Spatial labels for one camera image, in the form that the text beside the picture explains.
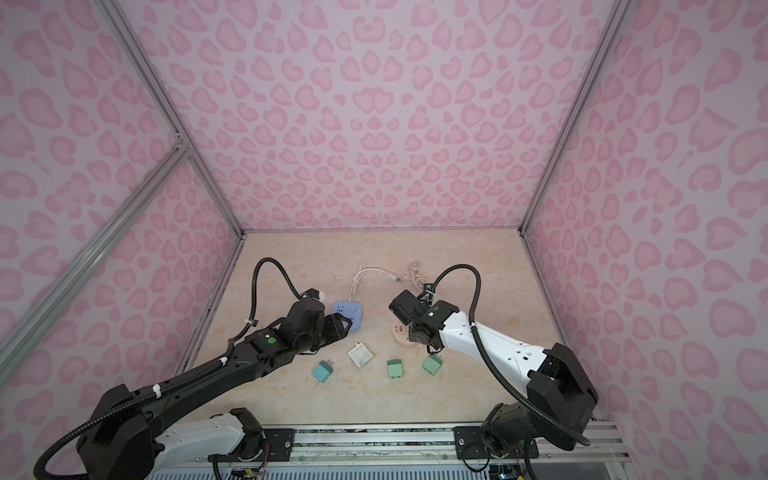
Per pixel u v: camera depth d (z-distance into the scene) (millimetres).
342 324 750
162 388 438
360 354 859
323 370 839
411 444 750
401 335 903
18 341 505
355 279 1032
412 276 1032
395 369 838
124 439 395
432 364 848
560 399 410
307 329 634
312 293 750
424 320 576
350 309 952
